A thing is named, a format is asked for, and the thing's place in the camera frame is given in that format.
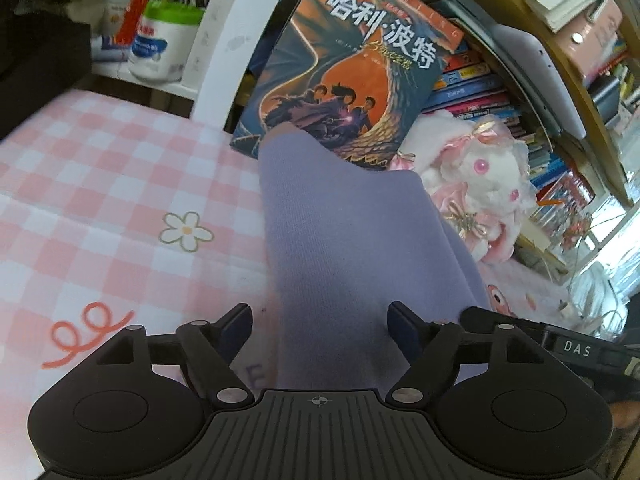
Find tall white box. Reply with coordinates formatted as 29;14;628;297
182;0;242;92

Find row of shelf books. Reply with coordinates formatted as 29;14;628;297
420;0;603;223

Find pink pouch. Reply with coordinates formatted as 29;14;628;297
556;0;628;87

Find white and pink plush rabbit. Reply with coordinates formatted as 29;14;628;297
389;109;537;265

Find white tablet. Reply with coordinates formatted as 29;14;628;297
477;24;590;142

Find purple and brown sweater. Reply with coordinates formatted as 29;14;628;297
235;125;490;397

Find dragon cover novel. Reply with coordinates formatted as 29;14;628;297
229;0;467;174

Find green lidded white can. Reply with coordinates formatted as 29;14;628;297
127;0;207;84

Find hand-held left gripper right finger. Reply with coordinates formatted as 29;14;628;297
385;301;547;406

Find pink checked printed desk mat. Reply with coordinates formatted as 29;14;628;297
0;88;618;480

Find wooden bookshelf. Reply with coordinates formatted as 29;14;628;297
425;0;637;261

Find black case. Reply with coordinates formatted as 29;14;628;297
0;0;97;142

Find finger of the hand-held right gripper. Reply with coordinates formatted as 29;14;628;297
459;306;547;345

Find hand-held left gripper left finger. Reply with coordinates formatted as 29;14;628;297
95;302;257;409

